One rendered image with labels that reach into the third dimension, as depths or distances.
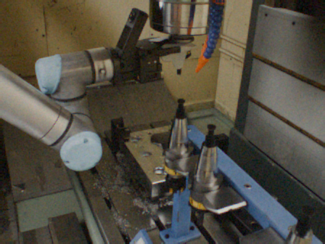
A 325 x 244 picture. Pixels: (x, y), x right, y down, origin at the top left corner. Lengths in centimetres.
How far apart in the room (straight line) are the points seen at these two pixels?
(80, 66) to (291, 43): 69
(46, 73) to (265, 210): 48
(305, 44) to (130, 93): 109
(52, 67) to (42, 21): 107
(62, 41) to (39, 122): 122
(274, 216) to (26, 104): 44
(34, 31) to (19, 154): 57
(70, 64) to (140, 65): 16
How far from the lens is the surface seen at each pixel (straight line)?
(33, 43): 182
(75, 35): 185
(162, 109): 192
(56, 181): 161
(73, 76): 75
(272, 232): 58
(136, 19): 78
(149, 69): 82
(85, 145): 65
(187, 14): 79
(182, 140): 70
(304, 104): 118
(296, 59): 118
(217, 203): 61
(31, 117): 64
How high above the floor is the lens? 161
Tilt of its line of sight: 27 degrees down
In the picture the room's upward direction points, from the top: 3 degrees clockwise
